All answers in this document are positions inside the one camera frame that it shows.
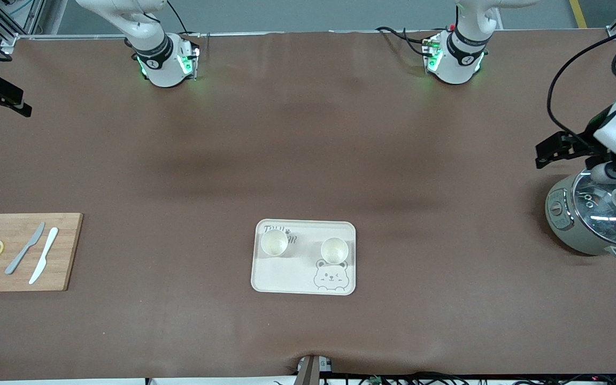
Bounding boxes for grey plastic knife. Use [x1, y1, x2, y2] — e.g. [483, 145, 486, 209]
[5, 222, 45, 275]

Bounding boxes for white plastic knife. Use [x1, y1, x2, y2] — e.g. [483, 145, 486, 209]
[29, 227, 59, 284]

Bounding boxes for white IKEA cup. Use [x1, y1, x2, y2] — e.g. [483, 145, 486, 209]
[261, 227, 289, 258]
[321, 237, 349, 265]

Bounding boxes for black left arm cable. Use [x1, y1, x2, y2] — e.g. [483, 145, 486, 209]
[548, 26, 616, 141]

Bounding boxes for glass pot lid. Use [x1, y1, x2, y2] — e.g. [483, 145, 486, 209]
[573, 170, 616, 247]

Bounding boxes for black right base cable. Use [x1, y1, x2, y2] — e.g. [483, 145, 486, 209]
[166, 0, 202, 38]

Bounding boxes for black left base cable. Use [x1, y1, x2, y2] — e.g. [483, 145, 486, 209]
[375, 26, 433, 57]

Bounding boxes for cream tray with bear print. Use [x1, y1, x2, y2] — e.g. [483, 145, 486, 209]
[251, 219, 357, 296]

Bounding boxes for brown table mat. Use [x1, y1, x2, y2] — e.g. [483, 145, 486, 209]
[0, 29, 616, 381]

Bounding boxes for wooden cutting board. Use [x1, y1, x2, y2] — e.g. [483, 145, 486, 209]
[0, 213, 83, 292]

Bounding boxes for grey-green electric cooking pot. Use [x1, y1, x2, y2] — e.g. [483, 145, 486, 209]
[545, 168, 616, 261]

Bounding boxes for metal table edge bracket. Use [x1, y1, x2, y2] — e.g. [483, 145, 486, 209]
[296, 355, 333, 385]

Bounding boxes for black base cable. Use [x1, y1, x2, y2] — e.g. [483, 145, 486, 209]
[166, 0, 202, 38]
[375, 26, 433, 57]

